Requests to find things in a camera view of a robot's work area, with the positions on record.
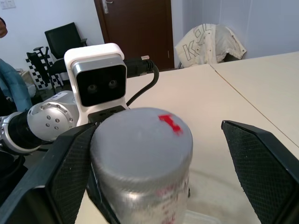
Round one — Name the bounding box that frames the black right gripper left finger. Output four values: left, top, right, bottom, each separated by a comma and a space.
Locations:
0, 122, 98, 224

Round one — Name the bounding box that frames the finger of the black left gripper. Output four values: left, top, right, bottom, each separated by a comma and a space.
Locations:
85, 163, 119, 224

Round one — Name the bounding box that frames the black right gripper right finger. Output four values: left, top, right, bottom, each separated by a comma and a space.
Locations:
221, 120, 299, 224

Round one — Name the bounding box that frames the silver metal can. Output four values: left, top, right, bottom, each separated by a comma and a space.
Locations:
90, 107, 194, 196

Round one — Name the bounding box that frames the clear jar with red print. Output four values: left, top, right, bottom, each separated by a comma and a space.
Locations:
94, 163, 190, 224

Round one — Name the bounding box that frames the black white checkerboard panel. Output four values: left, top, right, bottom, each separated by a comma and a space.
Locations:
25, 51, 69, 91

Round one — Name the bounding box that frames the checkerboard calibration board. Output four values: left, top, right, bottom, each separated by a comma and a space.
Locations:
26, 46, 58, 94

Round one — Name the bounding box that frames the black office chair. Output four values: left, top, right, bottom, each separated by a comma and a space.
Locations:
44, 22, 88, 70

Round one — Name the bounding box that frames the brown wooden door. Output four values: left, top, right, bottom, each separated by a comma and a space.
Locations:
93, 0, 175, 72

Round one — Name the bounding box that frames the white jacket with black letters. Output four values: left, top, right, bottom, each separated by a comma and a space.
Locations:
174, 23, 248, 69

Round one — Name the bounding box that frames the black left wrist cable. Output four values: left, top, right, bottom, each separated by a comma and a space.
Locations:
123, 55, 160, 107

